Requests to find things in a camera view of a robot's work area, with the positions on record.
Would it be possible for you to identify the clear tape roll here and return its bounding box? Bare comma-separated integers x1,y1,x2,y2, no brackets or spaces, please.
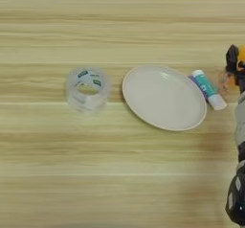
64,65,112,114

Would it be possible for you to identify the orange juice bottle white cap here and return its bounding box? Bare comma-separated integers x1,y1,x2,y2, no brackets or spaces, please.
217,43,245,91

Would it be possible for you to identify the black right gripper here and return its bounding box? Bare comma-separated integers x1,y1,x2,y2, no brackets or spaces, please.
225,43,245,94

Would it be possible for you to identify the teal white glue stick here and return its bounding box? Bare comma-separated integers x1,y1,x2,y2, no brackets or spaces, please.
188,69,229,112

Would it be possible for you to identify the white round plate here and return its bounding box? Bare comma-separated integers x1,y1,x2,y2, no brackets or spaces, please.
122,64,208,132

